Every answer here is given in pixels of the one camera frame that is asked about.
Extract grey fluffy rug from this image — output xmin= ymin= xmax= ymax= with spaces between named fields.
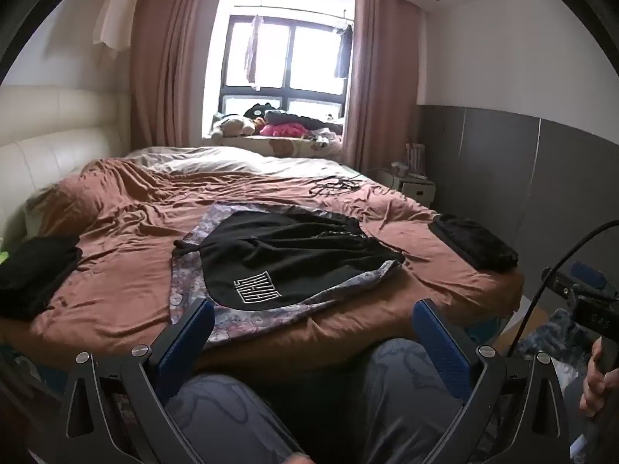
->
xmin=531 ymin=308 xmax=599 ymax=364

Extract white hanging shirt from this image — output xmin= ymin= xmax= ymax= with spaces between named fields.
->
xmin=93 ymin=0 xmax=135 ymax=55

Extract white pillows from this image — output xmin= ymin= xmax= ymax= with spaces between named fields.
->
xmin=125 ymin=146 xmax=351 ymax=178

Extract beige plush dog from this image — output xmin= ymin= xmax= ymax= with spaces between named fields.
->
xmin=209 ymin=114 xmax=255 ymax=139

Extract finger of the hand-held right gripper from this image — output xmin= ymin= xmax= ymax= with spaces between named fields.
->
xmin=540 ymin=260 xmax=619 ymax=300

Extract blue cartoon bed sheet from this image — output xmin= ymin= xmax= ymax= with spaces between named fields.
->
xmin=462 ymin=316 xmax=501 ymax=346

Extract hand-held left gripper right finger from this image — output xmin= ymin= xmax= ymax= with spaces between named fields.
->
xmin=411 ymin=299 xmax=569 ymax=464

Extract person's right leg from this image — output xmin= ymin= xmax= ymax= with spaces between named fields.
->
xmin=309 ymin=338 xmax=480 ymax=464

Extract hanging dark garment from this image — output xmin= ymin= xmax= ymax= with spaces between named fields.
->
xmin=333 ymin=23 xmax=355 ymax=79

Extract cream nightstand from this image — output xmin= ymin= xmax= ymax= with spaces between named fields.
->
xmin=391 ymin=161 xmax=437 ymax=207

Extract stack of folded black pants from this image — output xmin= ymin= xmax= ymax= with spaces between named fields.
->
xmin=429 ymin=214 xmax=519 ymax=271

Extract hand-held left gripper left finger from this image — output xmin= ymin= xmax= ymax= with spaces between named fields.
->
xmin=60 ymin=299 xmax=216 ymax=464

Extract person's left leg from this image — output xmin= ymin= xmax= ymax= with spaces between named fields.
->
xmin=166 ymin=372 xmax=311 ymax=464

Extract pink striped books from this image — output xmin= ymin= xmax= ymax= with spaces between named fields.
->
xmin=407 ymin=142 xmax=429 ymax=178

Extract pile of black clothes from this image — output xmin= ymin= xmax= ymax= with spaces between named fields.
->
xmin=0 ymin=235 xmax=84 ymax=322

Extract brown blanket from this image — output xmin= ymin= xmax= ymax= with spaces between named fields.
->
xmin=0 ymin=156 xmax=527 ymax=365

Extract person's right hand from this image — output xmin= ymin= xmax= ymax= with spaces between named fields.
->
xmin=579 ymin=337 xmax=619 ymax=419

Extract black pants with white print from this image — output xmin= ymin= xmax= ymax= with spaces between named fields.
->
xmin=174 ymin=210 xmax=406 ymax=307

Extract black cable on bed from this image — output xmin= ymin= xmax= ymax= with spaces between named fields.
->
xmin=308 ymin=175 xmax=364 ymax=197

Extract black framed window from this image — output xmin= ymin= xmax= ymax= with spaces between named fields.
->
xmin=219 ymin=16 xmax=357 ymax=123

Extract hanging pale garment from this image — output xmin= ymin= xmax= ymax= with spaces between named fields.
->
xmin=243 ymin=14 xmax=265 ymax=92

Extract grey floral patterned cloth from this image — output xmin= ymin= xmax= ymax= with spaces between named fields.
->
xmin=168 ymin=200 xmax=406 ymax=346

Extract cream padded headboard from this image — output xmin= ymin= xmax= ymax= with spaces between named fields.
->
xmin=0 ymin=84 xmax=132 ymax=235

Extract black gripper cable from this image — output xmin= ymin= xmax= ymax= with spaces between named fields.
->
xmin=505 ymin=220 xmax=619 ymax=358

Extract person's leg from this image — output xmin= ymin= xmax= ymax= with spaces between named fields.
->
xmin=166 ymin=372 xmax=311 ymax=464
xmin=309 ymin=338 xmax=480 ymax=464

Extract pink garment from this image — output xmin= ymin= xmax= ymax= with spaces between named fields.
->
xmin=260 ymin=123 xmax=304 ymax=139

